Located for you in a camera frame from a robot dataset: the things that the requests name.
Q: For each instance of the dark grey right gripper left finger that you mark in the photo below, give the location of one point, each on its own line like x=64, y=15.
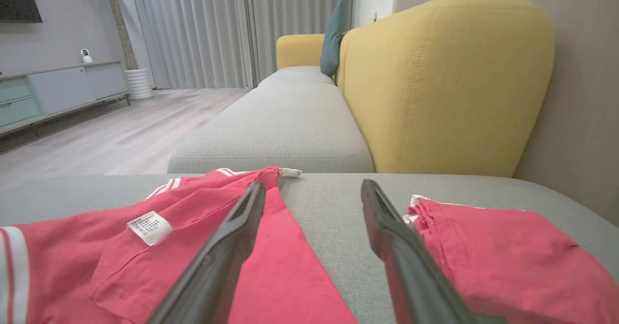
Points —
x=213, y=266

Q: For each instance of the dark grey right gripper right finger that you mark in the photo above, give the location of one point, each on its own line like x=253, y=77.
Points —
x=411, y=271

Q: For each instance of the red shorts with white stripe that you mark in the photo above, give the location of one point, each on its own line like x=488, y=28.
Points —
x=508, y=256

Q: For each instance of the red t-shirt with white trim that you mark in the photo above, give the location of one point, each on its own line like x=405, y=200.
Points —
x=87, y=275

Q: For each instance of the grey sofa seat cushion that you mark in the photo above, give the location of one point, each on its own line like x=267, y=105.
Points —
x=280, y=130
x=295, y=75

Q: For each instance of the yellow sofa backrest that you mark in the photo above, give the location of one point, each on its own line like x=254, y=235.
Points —
x=300, y=51
x=445, y=87

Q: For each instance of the white ribbed plant pot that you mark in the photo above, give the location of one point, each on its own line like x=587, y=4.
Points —
x=139, y=84

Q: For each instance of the grey green tv cabinet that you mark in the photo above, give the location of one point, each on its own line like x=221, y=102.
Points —
x=58, y=92

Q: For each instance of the grey pleated curtain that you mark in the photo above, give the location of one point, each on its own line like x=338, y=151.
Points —
x=203, y=29

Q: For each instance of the teal throw pillow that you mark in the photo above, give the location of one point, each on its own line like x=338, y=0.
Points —
x=333, y=38

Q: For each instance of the brown plant trunk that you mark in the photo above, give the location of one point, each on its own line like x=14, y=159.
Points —
x=118, y=24

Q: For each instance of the small white security camera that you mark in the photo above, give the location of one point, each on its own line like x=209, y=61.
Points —
x=86, y=56

